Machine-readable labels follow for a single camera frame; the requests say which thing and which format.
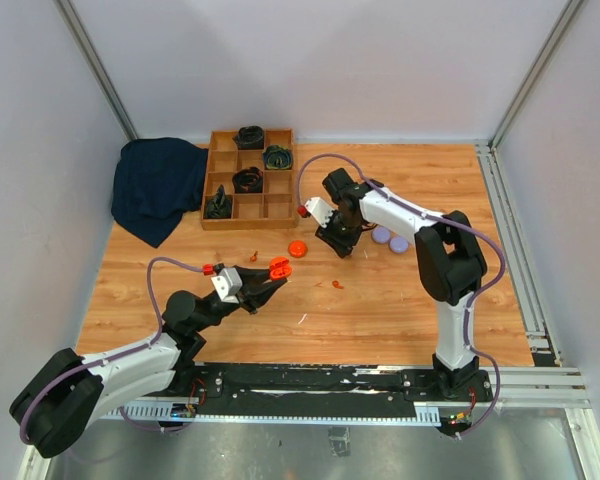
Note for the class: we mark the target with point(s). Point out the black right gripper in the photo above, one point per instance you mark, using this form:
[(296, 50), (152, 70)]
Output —
[(342, 245)]

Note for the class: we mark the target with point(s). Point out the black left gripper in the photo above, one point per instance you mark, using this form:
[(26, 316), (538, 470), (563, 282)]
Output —
[(248, 297)]

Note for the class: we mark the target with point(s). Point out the orange charging case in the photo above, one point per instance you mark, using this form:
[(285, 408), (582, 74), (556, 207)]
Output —
[(297, 249), (279, 268)]

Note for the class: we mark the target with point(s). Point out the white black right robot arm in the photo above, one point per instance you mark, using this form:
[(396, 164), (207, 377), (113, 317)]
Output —
[(450, 264)]

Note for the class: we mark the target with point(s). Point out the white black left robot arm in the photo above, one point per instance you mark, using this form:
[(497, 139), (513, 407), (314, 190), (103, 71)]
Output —
[(72, 391)]

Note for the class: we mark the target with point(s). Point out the dark rolled belt lower left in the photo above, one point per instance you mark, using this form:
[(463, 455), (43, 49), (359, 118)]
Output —
[(219, 206)]

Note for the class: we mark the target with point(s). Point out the wooden compartment tray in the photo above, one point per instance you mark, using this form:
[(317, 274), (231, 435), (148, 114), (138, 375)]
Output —
[(275, 207)]

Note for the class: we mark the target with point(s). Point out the dark green rolled belt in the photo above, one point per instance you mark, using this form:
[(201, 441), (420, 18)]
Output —
[(277, 157)]

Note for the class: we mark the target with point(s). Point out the black rolled belt middle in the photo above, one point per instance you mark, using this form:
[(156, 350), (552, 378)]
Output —
[(248, 181)]

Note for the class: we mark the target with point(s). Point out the black rolled belt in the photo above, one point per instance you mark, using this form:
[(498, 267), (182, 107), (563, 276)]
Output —
[(248, 181), (250, 138)]

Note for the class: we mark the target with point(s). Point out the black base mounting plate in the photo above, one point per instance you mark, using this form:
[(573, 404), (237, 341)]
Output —
[(317, 392)]

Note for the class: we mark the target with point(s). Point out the black rolled belt top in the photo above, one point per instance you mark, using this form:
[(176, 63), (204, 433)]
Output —
[(250, 138)]

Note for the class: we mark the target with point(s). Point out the dark blue cloth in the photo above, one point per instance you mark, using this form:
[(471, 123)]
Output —
[(156, 182)]

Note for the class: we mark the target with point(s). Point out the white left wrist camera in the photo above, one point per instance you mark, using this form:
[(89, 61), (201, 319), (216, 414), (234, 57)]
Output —
[(227, 284)]

